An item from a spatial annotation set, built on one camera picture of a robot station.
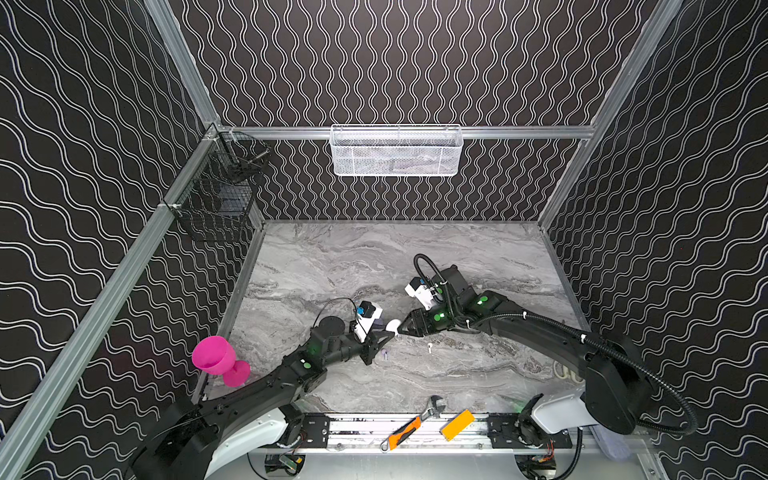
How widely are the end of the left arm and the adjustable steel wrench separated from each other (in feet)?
0.68

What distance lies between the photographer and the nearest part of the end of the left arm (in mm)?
698

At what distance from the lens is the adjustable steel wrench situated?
0.73 metres
